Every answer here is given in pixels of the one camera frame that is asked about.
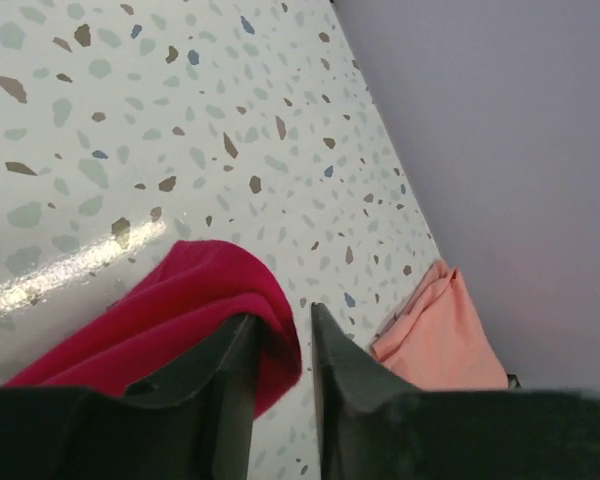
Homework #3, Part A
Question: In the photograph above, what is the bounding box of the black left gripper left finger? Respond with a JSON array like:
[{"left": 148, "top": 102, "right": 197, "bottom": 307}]
[{"left": 0, "top": 315, "right": 258, "bottom": 479}]

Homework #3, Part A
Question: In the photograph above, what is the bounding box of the magenta t shirt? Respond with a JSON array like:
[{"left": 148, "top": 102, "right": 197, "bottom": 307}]
[{"left": 6, "top": 240, "right": 302, "bottom": 415}]

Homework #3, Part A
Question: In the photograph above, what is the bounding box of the folded peach t shirt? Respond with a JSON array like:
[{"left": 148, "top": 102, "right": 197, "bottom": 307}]
[{"left": 371, "top": 260, "right": 509, "bottom": 390}]

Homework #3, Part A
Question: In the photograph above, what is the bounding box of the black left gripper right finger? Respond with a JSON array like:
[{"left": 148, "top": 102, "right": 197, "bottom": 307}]
[{"left": 311, "top": 303, "right": 600, "bottom": 479}]

